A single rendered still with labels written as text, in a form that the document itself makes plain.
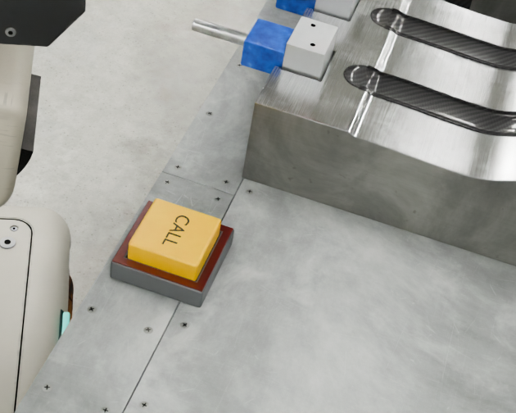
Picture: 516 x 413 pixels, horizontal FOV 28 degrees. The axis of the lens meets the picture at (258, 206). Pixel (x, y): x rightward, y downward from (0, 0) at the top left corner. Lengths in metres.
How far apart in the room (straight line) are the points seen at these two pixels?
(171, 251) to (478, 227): 0.28
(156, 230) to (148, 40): 1.68
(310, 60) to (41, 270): 0.75
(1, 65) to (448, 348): 0.52
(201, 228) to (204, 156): 0.14
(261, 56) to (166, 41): 1.56
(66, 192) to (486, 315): 1.31
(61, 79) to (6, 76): 1.32
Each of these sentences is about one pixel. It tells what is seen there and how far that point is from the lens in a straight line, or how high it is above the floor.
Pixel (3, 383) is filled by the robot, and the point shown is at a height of 0.28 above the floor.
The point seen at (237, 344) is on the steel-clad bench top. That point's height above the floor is 0.80.
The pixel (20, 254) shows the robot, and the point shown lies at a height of 0.28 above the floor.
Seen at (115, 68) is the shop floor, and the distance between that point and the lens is 2.40.
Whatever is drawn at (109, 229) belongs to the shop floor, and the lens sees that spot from 2.01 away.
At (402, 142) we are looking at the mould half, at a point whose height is 0.89.
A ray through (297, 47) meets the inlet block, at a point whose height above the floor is 0.92.
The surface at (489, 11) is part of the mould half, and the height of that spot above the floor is 0.83.
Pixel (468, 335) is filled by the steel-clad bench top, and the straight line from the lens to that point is 0.88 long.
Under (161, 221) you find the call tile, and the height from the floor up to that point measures 0.84.
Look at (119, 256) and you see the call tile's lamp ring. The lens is 0.84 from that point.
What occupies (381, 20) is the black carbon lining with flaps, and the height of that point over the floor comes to 0.89.
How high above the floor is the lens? 1.44
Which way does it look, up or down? 43 degrees down
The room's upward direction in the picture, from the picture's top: 11 degrees clockwise
